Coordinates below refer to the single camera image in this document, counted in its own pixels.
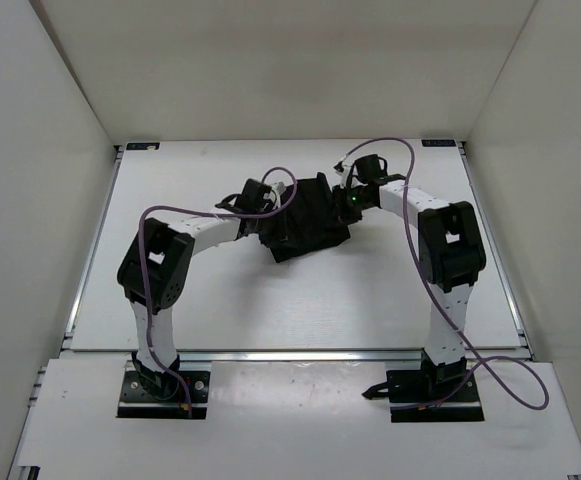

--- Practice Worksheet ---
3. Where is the right corner label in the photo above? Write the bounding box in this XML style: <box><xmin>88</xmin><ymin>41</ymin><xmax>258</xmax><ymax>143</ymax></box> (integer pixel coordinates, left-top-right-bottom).
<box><xmin>421</xmin><ymin>139</ymin><xmax>457</xmax><ymax>148</ymax></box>

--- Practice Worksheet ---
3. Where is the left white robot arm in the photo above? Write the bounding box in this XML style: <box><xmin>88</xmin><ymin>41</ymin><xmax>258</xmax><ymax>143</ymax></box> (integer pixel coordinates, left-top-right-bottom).
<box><xmin>117</xmin><ymin>179</ymin><xmax>294</xmax><ymax>398</ymax></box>

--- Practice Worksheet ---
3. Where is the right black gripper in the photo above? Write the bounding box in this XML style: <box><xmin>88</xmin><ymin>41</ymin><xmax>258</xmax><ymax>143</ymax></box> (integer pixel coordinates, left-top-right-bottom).
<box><xmin>325</xmin><ymin>185</ymin><xmax>375</xmax><ymax>230</ymax></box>

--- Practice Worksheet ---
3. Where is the left corner label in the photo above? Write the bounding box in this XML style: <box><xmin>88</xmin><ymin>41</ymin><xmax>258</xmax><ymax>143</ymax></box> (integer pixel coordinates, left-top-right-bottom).
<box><xmin>125</xmin><ymin>142</ymin><xmax>160</xmax><ymax>151</ymax></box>

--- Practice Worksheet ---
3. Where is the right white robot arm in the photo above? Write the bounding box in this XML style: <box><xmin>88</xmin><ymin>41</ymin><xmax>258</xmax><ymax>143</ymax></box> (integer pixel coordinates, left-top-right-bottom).
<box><xmin>333</xmin><ymin>154</ymin><xmax>486</xmax><ymax>401</ymax></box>

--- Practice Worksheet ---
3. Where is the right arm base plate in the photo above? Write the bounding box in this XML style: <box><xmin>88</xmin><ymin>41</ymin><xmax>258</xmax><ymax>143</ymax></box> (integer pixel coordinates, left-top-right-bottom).
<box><xmin>362</xmin><ymin>370</ymin><xmax>485</xmax><ymax>423</ymax></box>

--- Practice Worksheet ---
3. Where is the black pleated skirt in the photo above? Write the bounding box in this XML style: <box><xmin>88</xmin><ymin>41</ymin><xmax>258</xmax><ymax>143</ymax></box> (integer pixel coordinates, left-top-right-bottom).
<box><xmin>258</xmin><ymin>172</ymin><xmax>350</xmax><ymax>263</ymax></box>

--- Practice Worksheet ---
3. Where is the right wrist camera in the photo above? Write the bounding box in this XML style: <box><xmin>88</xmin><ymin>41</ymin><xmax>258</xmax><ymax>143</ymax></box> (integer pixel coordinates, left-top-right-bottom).
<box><xmin>333</xmin><ymin>157</ymin><xmax>353</xmax><ymax>177</ymax></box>

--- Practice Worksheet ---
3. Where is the corner label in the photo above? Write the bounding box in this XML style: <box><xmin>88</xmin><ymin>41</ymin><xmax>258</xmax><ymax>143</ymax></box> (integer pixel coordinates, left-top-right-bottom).
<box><xmin>421</xmin><ymin>139</ymin><xmax>457</xmax><ymax>148</ymax></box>
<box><xmin>125</xmin><ymin>142</ymin><xmax>160</xmax><ymax>151</ymax></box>

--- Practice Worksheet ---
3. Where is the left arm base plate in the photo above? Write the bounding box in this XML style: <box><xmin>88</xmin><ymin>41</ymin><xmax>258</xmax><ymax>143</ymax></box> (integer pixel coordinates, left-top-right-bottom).
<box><xmin>116</xmin><ymin>368</ymin><xmax>211</xmax><ymax>420</ymax></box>

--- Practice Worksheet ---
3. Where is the aluminium rail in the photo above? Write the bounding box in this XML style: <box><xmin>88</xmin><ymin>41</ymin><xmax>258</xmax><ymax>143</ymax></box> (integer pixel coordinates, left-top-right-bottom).
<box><xmin>178</xmin><ymin>349</ymin><xmax>421</xmax><ymax>363</ymax></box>

